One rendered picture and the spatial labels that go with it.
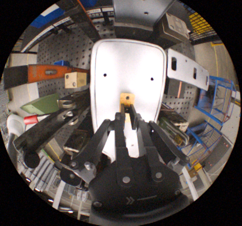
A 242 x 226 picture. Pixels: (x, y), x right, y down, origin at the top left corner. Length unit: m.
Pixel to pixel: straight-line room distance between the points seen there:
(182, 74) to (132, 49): 0.19
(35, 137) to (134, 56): 0.28
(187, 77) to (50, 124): 0.39
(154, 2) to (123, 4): 0.07
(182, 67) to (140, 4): 0.22
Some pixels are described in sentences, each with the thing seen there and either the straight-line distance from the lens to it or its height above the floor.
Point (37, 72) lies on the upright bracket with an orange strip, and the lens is 0.15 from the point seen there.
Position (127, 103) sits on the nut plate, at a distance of 0.20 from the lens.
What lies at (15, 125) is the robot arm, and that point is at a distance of 0.77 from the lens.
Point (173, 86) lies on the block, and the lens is 0.30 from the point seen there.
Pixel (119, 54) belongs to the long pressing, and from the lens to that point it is 0.22.
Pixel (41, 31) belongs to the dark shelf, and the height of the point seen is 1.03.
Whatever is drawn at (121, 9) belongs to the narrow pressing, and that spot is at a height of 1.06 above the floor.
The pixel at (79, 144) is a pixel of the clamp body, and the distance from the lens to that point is 0.32.
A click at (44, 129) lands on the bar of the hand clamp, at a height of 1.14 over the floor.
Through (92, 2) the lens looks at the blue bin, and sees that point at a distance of 0.32.
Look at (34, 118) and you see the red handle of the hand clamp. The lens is 0.23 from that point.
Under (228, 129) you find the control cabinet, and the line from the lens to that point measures 8.09.
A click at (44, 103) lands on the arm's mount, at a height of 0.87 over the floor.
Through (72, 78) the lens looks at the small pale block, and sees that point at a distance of 0.18.
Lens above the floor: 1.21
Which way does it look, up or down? 69 degrees down
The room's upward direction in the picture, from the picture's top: 179 degrees counter-clockwise
